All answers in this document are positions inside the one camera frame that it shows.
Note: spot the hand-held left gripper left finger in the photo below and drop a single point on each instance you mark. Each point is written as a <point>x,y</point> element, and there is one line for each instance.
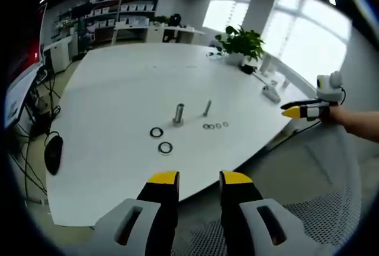
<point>142,217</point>

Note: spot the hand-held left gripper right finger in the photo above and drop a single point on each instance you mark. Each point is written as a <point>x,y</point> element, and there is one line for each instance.
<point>251,217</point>

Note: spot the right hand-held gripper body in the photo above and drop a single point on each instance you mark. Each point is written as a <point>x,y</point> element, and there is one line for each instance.
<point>328,88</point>

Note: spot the large black washer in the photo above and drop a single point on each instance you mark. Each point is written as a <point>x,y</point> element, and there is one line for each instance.
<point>165,147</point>
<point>156,132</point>

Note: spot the thin threaded stud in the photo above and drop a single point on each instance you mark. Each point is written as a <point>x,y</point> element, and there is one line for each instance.
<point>207,108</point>

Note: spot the large threaded stud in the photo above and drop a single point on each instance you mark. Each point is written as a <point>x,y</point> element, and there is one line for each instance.
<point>179,114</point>

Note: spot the white power strip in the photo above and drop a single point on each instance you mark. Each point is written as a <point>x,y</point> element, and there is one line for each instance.
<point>271,92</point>

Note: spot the white mesh office chair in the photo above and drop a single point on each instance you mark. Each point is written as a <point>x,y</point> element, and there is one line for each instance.
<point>311,185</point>

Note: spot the green potted plant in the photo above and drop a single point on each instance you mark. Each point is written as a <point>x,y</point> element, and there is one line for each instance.
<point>242,42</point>

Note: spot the black computer mouse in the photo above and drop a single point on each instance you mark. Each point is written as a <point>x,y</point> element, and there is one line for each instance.
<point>54,153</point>

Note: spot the white counter desk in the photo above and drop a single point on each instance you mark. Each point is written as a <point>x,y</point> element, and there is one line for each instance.
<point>154,32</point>

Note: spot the white side cabinet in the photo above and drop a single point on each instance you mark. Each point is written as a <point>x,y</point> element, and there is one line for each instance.
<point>60,53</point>

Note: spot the white storage shelf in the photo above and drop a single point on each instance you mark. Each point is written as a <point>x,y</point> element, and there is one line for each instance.
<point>118,10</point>

